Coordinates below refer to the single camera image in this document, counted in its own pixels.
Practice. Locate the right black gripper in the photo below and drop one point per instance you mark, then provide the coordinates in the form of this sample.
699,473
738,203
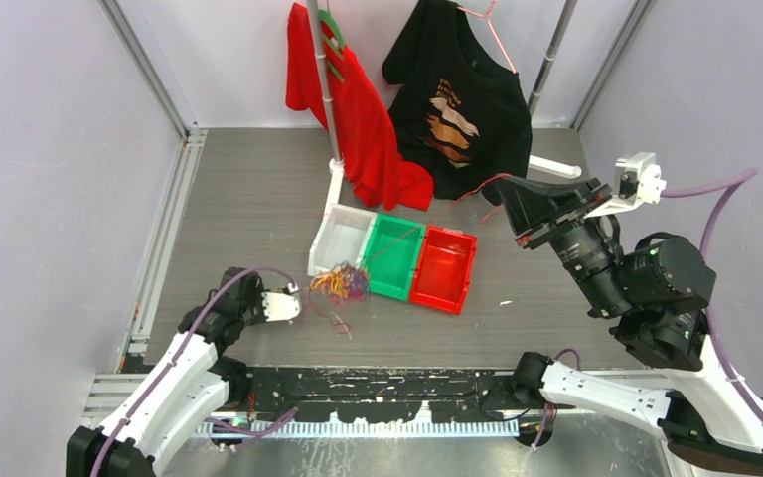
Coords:
531,202

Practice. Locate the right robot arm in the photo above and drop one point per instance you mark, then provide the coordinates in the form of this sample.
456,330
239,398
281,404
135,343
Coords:
658,296

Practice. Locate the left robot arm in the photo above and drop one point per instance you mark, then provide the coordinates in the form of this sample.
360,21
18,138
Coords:
193,379

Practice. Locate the red plastic bin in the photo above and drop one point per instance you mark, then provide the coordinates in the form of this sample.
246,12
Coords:
442,277

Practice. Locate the black printed t-shirt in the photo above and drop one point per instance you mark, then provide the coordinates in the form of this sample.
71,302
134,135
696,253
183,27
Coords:
458,114

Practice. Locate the green plastic bin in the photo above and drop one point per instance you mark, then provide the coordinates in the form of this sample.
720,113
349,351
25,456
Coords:
391,256

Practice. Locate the red t-shirt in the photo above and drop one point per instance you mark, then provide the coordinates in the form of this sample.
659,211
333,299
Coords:
379,175

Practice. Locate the white plastic bin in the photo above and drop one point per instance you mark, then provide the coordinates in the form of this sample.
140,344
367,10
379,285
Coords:
343,236

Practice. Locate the pink clothes hanger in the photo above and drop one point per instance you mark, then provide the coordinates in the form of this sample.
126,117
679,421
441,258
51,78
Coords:
487,16

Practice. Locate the right metal rack pole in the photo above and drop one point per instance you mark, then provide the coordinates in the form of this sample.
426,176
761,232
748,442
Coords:
550,53

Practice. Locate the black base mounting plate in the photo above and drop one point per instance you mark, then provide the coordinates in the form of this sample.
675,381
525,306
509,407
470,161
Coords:
380,395

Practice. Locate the green clothes hanger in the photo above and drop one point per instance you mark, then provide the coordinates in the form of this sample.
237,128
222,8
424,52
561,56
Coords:
333,44

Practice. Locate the metal clothes rack pole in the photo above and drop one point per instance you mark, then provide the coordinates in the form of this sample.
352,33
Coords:
320,56

